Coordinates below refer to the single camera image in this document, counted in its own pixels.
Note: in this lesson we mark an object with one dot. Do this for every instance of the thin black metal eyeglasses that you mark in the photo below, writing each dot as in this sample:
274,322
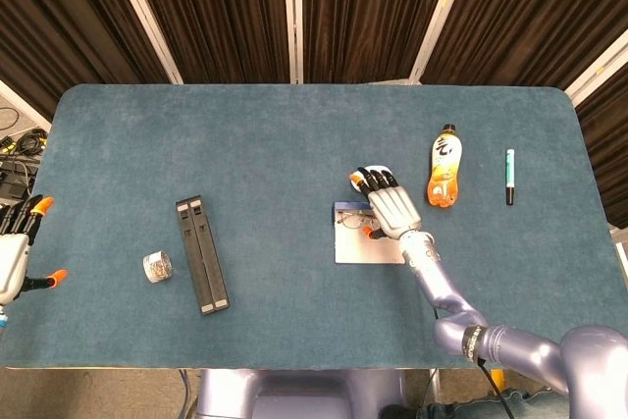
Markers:
350,221

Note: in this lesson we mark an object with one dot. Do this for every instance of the teal felt table cover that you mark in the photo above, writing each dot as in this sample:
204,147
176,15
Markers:
275,154

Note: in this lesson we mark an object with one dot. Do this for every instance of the dark crumpled cloth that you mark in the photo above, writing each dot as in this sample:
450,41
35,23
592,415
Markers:
520,404

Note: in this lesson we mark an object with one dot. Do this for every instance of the dark brown curtain panel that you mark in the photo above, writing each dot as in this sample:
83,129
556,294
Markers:
530,7
373,7
608,144
59,12
216,7

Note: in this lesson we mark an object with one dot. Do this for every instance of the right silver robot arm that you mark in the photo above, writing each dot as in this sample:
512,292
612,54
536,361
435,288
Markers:
436,281

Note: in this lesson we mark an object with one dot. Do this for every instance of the black folding laptop stand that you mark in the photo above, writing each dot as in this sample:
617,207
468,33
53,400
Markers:
201,262

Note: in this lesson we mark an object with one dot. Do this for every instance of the white partition frame post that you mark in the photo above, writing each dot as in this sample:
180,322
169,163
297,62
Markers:
443,9
293,7
141,7
593,75

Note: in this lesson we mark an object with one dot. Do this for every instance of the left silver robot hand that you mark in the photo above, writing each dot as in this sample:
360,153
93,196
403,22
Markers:
12,257

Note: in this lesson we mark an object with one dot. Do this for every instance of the clear jar of metal clips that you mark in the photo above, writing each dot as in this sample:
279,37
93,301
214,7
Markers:
158,267

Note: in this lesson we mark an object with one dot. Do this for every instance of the silver robot torso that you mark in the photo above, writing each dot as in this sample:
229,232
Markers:
294,394

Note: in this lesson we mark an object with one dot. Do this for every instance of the blue cardboard glasses case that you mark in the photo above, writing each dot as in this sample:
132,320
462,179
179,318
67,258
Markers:
358,247

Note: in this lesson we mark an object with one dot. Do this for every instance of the green white marker pen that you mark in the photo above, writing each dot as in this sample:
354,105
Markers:
509,173

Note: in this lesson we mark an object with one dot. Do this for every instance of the orange drink plastic bottle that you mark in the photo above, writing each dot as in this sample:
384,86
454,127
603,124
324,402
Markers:
441,183

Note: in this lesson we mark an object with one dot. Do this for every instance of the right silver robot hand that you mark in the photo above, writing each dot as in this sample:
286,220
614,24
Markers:
392,208

